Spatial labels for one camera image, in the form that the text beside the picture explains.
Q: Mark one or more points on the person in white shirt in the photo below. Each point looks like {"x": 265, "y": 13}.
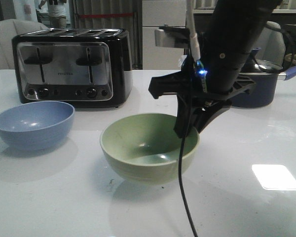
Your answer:
{"x": 56, "y": 12}

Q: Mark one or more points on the grey upholstered chair right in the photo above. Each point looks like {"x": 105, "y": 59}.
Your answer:
{"x": 271, "y": 44}

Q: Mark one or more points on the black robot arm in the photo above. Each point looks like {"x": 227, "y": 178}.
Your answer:
{"x": 209, "y": 76}

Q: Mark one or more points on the black and chrome toaster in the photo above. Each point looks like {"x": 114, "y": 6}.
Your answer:
{"x": 88, "y": 68}

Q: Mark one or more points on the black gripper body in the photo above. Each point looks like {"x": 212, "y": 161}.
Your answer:
{"x": 196, "y": 107}

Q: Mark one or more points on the green bowl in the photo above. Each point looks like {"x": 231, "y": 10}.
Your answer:
{"x": 143, "y": 148}

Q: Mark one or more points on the blue saucepan with handle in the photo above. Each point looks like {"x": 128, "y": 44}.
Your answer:
{"x": 264, "y": 90}

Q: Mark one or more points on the white refrigerator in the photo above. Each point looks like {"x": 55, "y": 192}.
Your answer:
{"x": 159, "y": 52}

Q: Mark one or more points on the grey upholstered chair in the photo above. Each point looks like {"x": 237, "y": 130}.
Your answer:
{"x": 8, "y": 30}
{"x": 271, "y": 44}

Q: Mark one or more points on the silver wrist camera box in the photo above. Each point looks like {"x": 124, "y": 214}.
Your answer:
{"x": 172, "y": 37}

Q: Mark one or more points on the grey upholstered chair left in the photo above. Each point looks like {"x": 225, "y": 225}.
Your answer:
{"x": 8, "y": 30}

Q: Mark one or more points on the blue bowl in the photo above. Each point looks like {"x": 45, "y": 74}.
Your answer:
{"x": 36, "y": 125}

